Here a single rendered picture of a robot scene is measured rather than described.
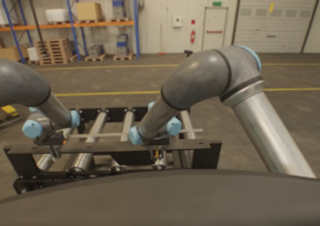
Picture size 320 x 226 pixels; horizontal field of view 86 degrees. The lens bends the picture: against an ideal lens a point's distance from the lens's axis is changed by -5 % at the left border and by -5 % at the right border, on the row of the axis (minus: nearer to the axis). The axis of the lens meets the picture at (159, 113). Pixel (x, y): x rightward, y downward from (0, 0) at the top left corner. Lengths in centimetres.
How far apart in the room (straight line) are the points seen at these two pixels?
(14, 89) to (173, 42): 964
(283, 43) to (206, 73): 1178
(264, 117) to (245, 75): 10
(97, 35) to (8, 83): 983
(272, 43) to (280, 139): 1136
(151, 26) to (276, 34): 657
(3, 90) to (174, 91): 39
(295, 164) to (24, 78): 66
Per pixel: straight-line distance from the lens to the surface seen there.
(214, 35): 1035
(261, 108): 47
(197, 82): 40
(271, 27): 1157
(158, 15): 987
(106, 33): 1017
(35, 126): 88
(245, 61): 48
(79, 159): 148
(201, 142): 110
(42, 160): 160
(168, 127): 75
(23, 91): 54
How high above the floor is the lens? 184
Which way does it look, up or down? 29 degrees down
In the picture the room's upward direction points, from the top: 1 degrees counter-clockwise
